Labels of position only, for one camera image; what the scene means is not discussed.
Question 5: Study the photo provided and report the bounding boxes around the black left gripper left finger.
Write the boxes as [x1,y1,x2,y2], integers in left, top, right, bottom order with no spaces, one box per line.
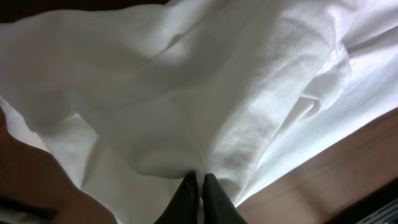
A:
[154,173,199,224]

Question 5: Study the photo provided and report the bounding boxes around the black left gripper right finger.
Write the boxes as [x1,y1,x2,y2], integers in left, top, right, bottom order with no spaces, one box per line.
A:
[203,173,247,224]

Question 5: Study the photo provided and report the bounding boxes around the white t-shirt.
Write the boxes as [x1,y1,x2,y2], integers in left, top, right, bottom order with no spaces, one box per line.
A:
[1,0,397,223]

